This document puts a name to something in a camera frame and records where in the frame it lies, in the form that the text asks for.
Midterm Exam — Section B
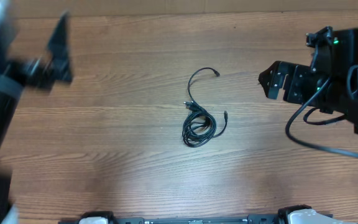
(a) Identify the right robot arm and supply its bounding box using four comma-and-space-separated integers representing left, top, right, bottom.
259, 26, 358, 159

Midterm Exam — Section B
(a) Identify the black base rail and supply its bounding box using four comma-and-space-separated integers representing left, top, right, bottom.
57, 210, 335, 224

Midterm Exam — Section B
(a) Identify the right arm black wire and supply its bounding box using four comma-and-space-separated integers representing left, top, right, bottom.
285, 65, 358, 164

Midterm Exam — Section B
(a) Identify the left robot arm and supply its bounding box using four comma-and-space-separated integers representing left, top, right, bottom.
0, 1, 73, 224

